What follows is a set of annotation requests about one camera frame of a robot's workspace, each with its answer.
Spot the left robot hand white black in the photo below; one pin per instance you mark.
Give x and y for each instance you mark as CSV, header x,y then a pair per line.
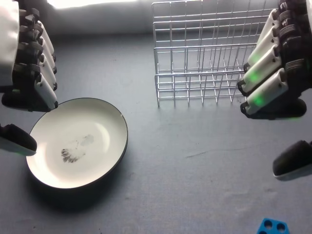
x,y
45,90

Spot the white backdrop sheet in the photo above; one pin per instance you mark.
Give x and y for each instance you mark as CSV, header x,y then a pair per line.
x,y
97,19

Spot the blue pentagon block with holes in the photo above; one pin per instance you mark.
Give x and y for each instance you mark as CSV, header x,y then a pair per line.
x,y
273,224

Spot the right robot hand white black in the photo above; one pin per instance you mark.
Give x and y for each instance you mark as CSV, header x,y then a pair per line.
x,y
265,58

